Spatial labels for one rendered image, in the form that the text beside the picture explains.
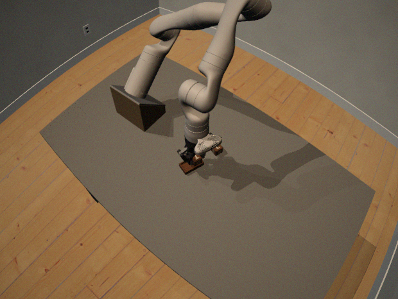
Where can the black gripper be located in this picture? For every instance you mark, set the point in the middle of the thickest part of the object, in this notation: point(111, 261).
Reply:
point(190, 149)

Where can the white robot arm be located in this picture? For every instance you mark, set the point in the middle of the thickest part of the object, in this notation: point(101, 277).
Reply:
point(195, 98)

